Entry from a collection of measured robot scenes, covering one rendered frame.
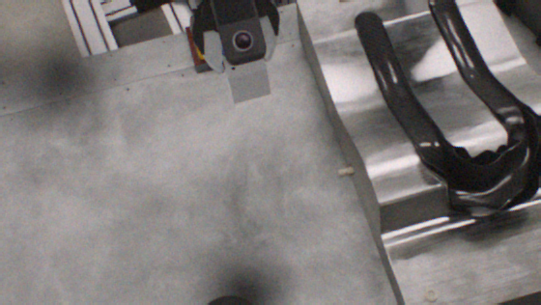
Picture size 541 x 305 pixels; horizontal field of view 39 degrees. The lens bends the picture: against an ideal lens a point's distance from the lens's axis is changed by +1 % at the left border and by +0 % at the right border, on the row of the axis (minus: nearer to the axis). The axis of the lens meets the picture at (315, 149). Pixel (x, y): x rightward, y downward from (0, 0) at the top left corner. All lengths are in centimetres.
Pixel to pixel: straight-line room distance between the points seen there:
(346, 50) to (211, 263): 34
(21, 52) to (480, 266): 175
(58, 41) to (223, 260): 149
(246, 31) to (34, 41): 164
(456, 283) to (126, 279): 42
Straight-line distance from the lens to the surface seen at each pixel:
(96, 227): 107
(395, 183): 89
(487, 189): 96
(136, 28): 206
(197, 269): 101
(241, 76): 95
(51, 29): 243
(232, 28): 83
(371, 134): 94
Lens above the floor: 171
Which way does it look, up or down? 58 degrees down
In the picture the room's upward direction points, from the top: 6 degrees counter-clockwise
